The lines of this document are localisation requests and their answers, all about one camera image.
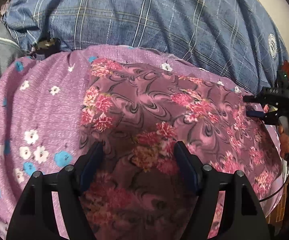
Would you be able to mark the purple floral bedsheet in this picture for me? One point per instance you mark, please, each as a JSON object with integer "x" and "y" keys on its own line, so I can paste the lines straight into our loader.
{"x": 39, "y": 120}

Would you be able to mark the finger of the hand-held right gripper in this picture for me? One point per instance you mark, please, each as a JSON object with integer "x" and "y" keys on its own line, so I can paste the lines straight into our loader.
{"x": 253, "y": 98}
{"x": 255, "y": 114}

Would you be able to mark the small dark object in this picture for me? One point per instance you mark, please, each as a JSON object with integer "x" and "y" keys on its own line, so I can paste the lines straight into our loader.
{"x": 45, "y": 46}

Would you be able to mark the maroon floral garment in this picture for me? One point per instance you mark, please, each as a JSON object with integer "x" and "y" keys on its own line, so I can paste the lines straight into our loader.
{"x": 159, "y": 120}

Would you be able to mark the blue plaid quilt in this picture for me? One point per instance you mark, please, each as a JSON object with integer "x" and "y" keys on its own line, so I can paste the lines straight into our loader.
{"x": 139, "y": 17}

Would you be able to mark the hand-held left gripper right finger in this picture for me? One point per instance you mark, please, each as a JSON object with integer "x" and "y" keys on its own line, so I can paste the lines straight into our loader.
{"x": 187, "y": 170}

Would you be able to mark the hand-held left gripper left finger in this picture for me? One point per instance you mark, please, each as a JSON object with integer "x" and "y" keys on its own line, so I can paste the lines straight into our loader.
{"x": 89, "y": 170}

